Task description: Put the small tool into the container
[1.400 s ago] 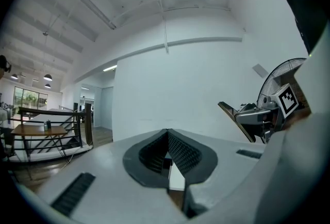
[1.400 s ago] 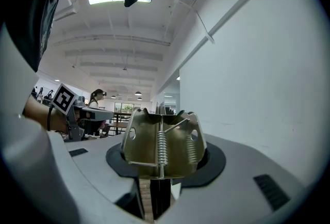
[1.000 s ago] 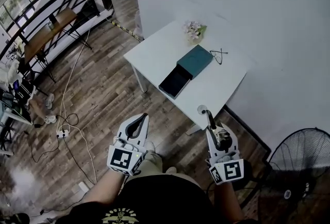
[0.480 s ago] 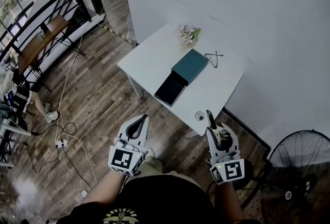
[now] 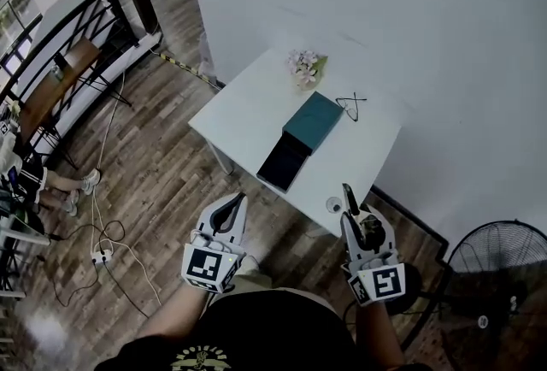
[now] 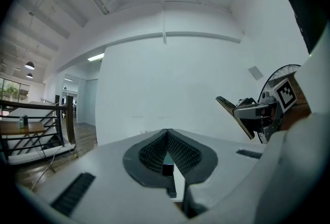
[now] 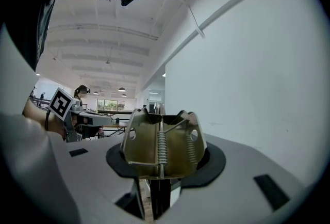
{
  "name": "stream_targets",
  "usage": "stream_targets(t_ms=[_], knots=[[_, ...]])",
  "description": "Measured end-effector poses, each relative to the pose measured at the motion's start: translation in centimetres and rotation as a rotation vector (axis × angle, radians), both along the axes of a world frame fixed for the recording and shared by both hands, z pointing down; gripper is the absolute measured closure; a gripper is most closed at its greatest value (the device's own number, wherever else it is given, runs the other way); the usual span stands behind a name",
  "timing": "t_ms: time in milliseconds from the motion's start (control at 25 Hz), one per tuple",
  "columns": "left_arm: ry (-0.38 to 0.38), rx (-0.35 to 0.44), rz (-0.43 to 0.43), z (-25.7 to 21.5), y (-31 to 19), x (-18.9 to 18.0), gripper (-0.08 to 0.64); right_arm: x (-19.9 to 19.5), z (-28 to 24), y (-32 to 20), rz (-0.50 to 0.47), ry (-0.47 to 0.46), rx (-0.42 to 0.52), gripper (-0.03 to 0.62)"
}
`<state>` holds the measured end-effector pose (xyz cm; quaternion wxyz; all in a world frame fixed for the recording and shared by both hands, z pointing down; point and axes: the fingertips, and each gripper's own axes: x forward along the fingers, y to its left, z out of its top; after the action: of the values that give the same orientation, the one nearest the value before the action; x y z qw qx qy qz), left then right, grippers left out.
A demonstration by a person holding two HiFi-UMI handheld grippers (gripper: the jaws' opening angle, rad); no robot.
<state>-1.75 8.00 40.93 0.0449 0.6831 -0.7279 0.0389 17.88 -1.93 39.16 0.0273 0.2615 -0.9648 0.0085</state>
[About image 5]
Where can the black floor fan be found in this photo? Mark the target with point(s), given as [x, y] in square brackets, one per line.
[495, 296]

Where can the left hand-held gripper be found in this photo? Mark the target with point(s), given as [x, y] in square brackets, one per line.
[207, 266]

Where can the person's black printed shirt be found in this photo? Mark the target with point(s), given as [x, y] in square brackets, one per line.
[239, 335]

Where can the person's left forearm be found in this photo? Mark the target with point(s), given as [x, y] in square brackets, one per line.
[171, 318]

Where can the black thin-framed eyeglasses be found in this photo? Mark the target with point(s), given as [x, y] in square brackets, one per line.
[351, 107]

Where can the teal drawer box container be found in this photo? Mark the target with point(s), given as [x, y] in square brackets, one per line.
[314, 121]

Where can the brown wooden side desk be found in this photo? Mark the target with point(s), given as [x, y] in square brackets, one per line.
[51, 91]

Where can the white power strip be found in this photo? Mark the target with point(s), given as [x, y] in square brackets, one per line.
[102, 257]

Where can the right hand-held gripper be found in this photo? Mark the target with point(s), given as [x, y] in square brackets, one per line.
[386, 281]

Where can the black metal railing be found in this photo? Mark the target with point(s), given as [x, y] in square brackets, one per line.
[64, 10]

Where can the yellow black striped floor strip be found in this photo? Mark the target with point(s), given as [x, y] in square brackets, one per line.
[188, 69]

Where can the white table leg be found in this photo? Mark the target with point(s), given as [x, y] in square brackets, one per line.
[220, 155]

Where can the pink flower bouquet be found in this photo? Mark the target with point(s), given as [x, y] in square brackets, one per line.
[304, 66]

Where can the small round clear tool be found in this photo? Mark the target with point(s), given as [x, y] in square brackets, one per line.
[334, 205]

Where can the person's right forearm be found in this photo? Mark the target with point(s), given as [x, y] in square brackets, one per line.
[380, 335]

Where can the person's khaki shorts leg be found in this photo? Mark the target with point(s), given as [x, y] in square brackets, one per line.
[250, 273]

